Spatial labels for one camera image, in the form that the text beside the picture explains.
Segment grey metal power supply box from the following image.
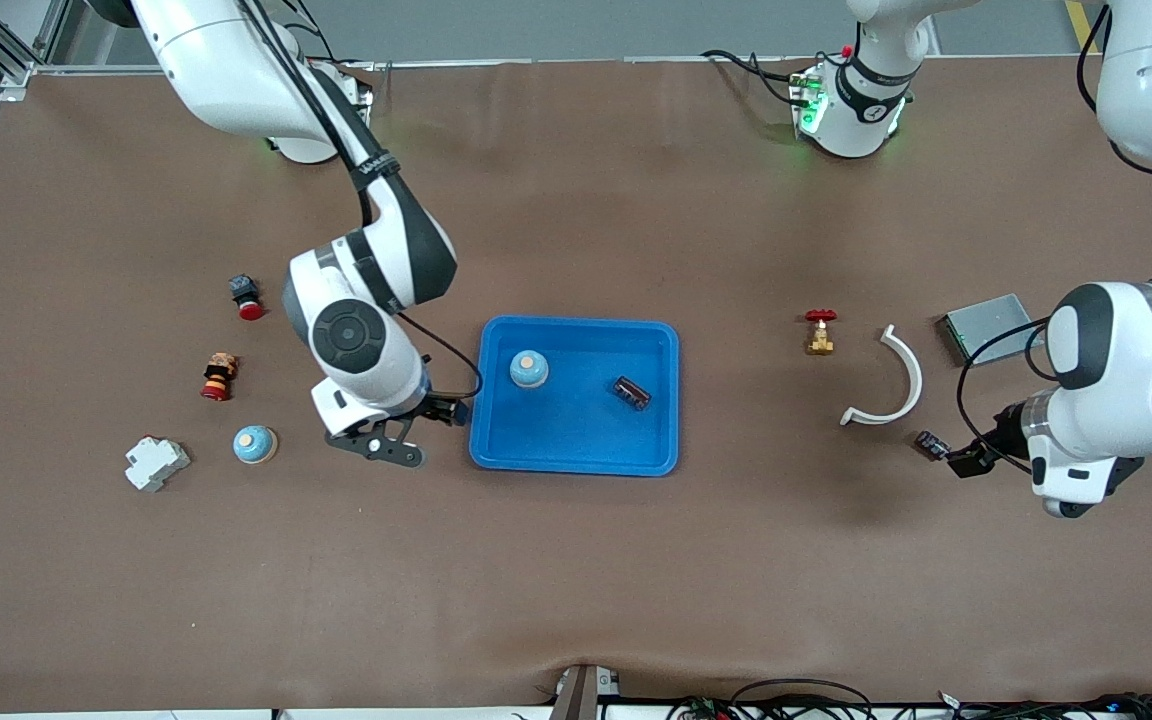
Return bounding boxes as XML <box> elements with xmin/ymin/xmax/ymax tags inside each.
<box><xmin>939</xmin><ymin>293</ymin><xmax>1045</xmax><ymax>368</ymax></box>

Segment red yellow push button switch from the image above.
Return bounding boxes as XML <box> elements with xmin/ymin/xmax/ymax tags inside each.
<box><xmin>200</xmin><ymin>352</ymin><xmax>238</xmax><ymax>402</ymax></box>

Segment blue plastic tray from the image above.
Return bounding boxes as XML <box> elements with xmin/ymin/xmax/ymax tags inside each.
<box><xmin>468</xmin><ymin>315</ymin><xmax>681</xmax><ymax>477</ymax></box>

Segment black looped cable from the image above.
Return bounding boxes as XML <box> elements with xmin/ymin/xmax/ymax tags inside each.
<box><xmin>731</xmin><ymin>678</ymin><xmax>875</xmax><ymax>720</ymax></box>

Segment blue dome bell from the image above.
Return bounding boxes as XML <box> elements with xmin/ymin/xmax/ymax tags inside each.
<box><xmin>509</xmin><ymin>349</ymin><xmax>550</xmax><ymax>390</ymax></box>
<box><xmin>233</xmin><ymin>424</ymin><xmax>279</xmax><ymax>466</ymax></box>

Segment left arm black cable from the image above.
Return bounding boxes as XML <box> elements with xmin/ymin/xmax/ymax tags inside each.
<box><xmin>956</xmin><ymin>5</ymin><xmax>1152</xmax><ymax>473</ymax></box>

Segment tangled cable bundle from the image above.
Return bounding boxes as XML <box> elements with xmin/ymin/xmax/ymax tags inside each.
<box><xmin>936</xmin><ymin>690</ymin><xmax>1152</xmax><ymax>720</ymax></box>

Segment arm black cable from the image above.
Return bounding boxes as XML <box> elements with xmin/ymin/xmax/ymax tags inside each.
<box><xmin>236</xmin><ymin>0</ymin><xmax>484</xmax><ymax>403</ymax></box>
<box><xmin>956</xmin><ymin>5</ymin><xmax>1152</xmax><ymax>473</ymax></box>

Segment black red emergency stop button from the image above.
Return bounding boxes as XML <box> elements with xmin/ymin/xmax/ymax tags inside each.
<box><xmin>228</xmin><ymin>275</ymin><xmax>266</xmax><ymax>322</ymax></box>

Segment metal bracket at table edge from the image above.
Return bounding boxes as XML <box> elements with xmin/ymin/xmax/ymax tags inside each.
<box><xmin>548</xmin><ymin>663</ymin><xmax>623</xmax><ymax>720</ymax></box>

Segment table cover mat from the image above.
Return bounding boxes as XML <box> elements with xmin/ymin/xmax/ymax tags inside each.
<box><xmin>0</xmin><ymin>55</ymin><xmax>1152</xmax><ymax>713</ymax></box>

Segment white circuit breaker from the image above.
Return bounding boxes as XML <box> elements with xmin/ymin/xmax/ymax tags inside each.
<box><xmin>125</xmin><ymin>436</ymin><xmax>191</xmax><ymax>493</ymax></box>

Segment white curved plastic arc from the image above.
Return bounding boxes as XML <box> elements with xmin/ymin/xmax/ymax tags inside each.
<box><xmin>839</xmin><ymin>324</ymin><xmax>924</xmax><ymax>427</ymax></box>

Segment black base cable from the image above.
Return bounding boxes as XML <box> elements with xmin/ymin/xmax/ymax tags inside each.
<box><xmin>701</xmin><ymin>48</ymin><xmax>799</xmax><ymax>106</ymax></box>

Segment aluminium frame profile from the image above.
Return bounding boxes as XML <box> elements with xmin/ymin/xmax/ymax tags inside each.
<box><xmin>0</xmin><ymin>0</ymin><xmax>72</xmax><ymax>104</ymax></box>

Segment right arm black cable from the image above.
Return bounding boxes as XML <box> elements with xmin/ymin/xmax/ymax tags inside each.
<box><xmin>236</xmin><ymin>0</ymin><xmax>484</xmax><ymax>403</ymax></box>

